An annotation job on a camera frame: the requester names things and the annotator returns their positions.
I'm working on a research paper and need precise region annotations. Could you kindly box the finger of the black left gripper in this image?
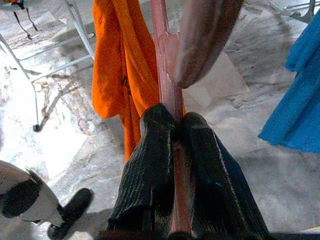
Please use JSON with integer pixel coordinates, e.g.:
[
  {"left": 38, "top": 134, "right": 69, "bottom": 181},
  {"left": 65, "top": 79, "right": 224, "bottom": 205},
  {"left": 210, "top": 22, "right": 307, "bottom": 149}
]
[{"left": 47, "top": 187, "right": 95, "bottom": 240}]

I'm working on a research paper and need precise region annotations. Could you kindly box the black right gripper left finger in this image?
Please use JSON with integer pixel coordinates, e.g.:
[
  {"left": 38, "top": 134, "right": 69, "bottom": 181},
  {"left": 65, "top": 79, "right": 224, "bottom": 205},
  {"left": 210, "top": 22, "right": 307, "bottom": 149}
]
[{"left": 107, "top": 102, "right": 176, "bottom": 233}]

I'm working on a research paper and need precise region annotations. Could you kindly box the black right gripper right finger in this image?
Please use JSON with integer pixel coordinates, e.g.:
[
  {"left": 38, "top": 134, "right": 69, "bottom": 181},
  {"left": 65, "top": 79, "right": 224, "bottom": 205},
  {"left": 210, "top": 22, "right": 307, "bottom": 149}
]
[{"left": 179, "top": 111, "right": 271, "bottom": 240}]

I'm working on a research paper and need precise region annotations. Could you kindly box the pink plastic hanger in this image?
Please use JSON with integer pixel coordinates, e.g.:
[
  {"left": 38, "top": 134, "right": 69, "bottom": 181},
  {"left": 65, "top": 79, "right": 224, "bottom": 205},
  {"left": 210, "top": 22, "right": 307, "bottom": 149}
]
[{"left": 149, "top": 0, "right": 245, "bottom": 236}]

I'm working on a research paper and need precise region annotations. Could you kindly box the orange shirt with round logo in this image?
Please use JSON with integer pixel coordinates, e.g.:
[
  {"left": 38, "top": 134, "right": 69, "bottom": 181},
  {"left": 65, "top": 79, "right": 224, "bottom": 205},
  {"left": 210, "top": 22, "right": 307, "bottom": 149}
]
[{"left": 91, "top": 0, "right": 187, "bottom": 163}]

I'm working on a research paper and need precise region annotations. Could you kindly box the light blue shirt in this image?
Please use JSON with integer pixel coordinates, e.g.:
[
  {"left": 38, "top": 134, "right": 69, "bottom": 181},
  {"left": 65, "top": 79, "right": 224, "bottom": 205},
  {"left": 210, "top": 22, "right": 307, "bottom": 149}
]
[{"left": 257, "top": 14, "right": 320, "bottom": 155}]

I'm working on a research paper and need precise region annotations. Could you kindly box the white folding table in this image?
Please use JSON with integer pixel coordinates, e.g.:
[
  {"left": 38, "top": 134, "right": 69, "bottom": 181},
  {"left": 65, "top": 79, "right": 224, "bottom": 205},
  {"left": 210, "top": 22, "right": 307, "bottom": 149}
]
[{"left": 0, "top": 0, "right": 97, "bottom": 132}]

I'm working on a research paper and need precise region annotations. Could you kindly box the black metal drying rack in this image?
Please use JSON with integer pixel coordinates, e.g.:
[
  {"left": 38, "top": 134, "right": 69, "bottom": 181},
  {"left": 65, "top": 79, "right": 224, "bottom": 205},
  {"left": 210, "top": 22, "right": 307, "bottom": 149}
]
[{"left": 284, "top": 0, "right": 320, "bottom": 25}]

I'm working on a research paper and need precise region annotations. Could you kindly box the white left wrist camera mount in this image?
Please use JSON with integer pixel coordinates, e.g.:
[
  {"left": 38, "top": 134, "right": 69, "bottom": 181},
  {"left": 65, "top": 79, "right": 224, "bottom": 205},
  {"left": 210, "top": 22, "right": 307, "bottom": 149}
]
[{"left": 0, "top": 159, "right": 66, "bottom": 226}]

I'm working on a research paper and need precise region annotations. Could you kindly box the black table strap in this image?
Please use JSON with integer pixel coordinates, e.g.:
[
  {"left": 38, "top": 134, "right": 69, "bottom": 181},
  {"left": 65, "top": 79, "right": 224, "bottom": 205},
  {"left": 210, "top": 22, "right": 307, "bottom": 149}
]
[{"left": 13, "top": 9, "right": 38, "bottom": 41}]

